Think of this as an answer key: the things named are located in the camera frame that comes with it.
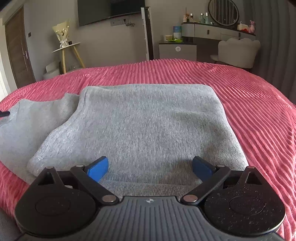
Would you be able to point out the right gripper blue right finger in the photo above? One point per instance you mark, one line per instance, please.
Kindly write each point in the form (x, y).
(211, 176)

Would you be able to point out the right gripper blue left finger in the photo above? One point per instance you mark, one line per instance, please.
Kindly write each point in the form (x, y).
(88, 178)

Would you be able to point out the grey knit pants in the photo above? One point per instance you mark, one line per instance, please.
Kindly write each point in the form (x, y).
(150, 134)

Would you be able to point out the white waste bin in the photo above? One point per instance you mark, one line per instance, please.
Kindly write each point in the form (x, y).
(52, 70)

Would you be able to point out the brown wooden door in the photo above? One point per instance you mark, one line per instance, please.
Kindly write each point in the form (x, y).
(18, 51)

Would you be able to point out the round side table wooden legs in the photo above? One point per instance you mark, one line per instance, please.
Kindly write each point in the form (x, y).
(68, 54)

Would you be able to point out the cream flower bouquet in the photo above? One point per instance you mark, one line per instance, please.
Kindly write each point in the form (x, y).
(62, 32)

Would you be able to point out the white fluffy chair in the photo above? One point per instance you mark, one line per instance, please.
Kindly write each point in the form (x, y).
(239, 53)

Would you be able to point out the grey bedside cabinet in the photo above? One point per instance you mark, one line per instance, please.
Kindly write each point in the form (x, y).
(173, 50)

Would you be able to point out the white vanity desk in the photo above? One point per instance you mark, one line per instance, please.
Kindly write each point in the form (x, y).
(197, 30)

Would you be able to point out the pink plush toy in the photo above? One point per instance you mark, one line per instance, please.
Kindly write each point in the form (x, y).
(252, 27)

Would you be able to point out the round black mirror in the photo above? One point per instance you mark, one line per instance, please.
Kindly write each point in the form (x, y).
(223, 12)

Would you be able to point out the grey curtain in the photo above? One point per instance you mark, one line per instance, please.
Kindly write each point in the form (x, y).
(275, 29)

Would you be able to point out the black wall television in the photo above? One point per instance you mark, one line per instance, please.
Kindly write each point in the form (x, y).
(92, 11)

